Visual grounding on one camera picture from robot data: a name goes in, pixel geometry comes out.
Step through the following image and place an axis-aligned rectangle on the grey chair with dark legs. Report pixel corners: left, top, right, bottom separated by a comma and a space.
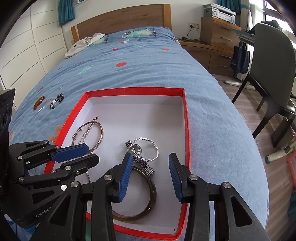
231, 23, 296, 148

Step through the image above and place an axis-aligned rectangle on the black white bead bracelet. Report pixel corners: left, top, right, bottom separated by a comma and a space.
48, 93, 65, 110

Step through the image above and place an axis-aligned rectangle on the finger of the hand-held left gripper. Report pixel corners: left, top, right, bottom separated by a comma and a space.
16, 153, 100, 191
9, 140, 90, 168

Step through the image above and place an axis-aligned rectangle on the red jewelry box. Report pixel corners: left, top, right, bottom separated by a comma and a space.
43, 87, 191, 240

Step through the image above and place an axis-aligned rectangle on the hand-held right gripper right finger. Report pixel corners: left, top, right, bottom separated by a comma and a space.
168, 152, 271, 241

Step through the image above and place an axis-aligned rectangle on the teal curtain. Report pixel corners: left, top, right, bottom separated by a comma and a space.
217, 0, 241, 12
58, 0, 76, 26

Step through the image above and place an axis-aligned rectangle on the white printed garment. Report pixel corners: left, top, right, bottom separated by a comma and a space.
63, 33, 106, 60

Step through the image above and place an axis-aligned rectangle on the wooden bed headboard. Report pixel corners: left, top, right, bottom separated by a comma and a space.
70, 3, 172, 45

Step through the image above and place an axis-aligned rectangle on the pearl bead necklace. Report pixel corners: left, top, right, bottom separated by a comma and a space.
77, 115, 100, 184

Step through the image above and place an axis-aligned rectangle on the amber orange bangle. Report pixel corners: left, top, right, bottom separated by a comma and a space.
33, 96, 46, 111

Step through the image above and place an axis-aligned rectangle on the black backpack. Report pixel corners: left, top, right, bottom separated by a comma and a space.
261, 19, 283, 29

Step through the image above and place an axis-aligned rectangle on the white wardrobe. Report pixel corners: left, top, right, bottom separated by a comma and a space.
0, 0, 65, 93

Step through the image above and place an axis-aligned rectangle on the wooden drawer chest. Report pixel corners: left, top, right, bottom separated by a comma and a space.
200, 17, 242, 53

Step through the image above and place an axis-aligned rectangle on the white tube frame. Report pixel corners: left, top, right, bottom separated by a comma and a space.
265, 146, 296, 165

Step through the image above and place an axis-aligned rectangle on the blue printed blanket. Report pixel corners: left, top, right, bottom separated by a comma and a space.
6, 25, 270, 241

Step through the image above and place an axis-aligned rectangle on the dark brown bangle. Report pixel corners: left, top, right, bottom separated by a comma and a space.
102, 163, 157, 223

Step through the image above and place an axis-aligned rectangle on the silver wristwatch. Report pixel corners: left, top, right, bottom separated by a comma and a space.
125, 140, 155, 177

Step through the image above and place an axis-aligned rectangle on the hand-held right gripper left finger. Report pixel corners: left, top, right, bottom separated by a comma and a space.
30, 152, 134, 241

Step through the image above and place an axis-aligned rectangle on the low wooden nightstand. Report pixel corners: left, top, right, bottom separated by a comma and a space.
179, 39, 237, 77

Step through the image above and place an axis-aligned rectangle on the thin silver bangle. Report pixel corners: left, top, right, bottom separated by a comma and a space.
72, 121, 104, 154

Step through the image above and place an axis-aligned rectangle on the dark blue tote bag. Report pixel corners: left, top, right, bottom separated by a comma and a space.
230, 45, 251, 74

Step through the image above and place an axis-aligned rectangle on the white grey printer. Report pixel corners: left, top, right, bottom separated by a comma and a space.
202, 3, 237, 24

